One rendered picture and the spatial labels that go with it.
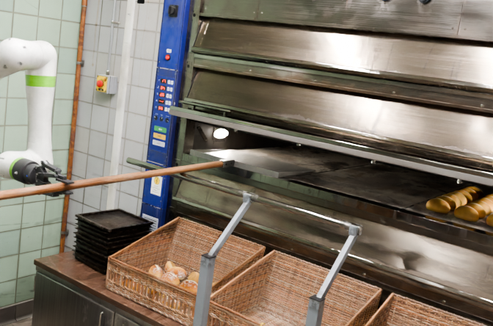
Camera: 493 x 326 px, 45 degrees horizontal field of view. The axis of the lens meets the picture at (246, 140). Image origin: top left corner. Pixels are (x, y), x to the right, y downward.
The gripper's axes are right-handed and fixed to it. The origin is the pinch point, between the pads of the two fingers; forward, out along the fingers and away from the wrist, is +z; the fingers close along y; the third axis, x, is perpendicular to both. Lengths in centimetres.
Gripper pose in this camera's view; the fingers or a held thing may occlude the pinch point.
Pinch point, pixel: (64, 186)
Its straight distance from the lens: 223.6
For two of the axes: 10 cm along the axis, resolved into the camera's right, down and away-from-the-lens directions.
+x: -5.9, 0.4, -8.0
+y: -1.3, 9.8, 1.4
